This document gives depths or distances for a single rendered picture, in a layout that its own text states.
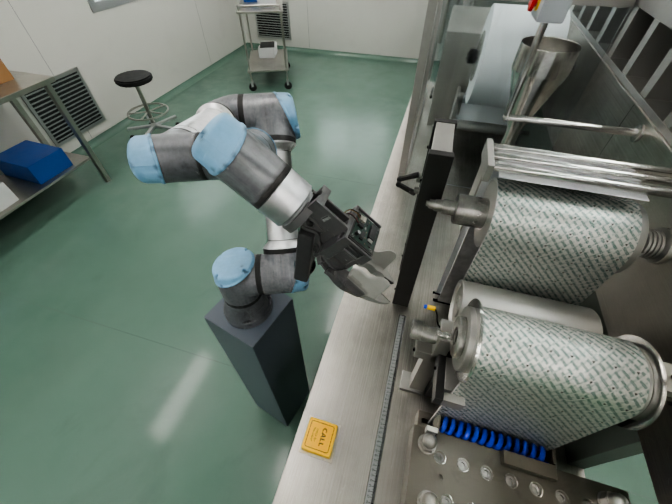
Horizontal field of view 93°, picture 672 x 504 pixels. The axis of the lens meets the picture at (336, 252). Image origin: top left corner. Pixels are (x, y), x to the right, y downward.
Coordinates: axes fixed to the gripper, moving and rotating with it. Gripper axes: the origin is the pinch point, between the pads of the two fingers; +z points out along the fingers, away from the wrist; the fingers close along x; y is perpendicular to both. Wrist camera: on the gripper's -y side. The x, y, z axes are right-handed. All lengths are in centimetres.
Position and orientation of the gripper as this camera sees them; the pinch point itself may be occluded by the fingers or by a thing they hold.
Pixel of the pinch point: (382, 289)
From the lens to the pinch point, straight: 54.8
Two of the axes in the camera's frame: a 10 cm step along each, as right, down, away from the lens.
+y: 6.2, -3.7, -6.9
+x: 2.9, -7.1, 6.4
